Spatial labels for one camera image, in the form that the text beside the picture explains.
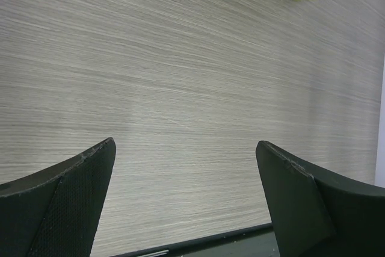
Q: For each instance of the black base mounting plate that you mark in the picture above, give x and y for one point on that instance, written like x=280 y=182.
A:
x=253 y=241

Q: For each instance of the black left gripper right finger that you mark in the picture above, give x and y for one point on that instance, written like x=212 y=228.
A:
x=317 y=212

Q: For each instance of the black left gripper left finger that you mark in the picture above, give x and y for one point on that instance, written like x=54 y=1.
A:
x=56 y=211

